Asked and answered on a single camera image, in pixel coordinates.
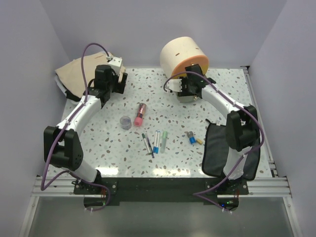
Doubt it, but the pink capped glitter tube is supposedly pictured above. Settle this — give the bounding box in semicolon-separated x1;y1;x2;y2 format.
134;103;147;127

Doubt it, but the blue grey small cylinder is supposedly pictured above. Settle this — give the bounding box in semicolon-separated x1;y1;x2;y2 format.
187;131;196;145

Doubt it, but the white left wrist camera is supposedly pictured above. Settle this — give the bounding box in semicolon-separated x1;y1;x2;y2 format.
107;55;122;74

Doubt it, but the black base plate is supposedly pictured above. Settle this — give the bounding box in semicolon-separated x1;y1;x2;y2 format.
73;176;250;207

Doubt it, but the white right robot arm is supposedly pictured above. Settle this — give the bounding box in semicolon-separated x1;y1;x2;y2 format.
176;64;262;194

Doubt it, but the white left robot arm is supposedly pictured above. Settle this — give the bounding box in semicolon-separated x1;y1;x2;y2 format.
41;65;128;194

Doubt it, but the purple thin pen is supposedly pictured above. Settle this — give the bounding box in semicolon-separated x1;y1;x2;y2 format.
145;133;155;158

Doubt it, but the light green highlighter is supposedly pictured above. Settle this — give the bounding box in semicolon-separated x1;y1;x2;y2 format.
160;131;168;153

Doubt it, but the cream round drawer organizer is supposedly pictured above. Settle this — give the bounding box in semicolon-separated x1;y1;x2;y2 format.
159;37;209;78

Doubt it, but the aluminium front rail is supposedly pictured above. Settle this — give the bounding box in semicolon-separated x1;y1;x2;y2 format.
31;177;292;198

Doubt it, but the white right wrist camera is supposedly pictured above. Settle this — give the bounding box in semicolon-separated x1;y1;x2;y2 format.
164;79;182;92

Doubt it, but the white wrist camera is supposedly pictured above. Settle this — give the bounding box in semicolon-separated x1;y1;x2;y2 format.
107;55;122;74
164;79;182;92

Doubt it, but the beige cloth bag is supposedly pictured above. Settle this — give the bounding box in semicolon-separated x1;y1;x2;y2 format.
54;50;126;101

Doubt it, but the grey bottom drawer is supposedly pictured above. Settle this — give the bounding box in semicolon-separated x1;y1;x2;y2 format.
176;92;199;103

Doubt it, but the white basket under bag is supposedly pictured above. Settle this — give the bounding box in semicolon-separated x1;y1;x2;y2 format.
54;74;78;105

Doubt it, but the green capped white marker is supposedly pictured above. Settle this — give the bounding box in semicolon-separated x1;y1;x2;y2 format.
142;133;151;154

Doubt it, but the clear purple small jar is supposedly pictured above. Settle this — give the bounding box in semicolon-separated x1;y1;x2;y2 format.
119;116;132;130

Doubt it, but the dark grey cloth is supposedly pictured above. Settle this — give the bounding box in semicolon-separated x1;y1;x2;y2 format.
202;119;261;181

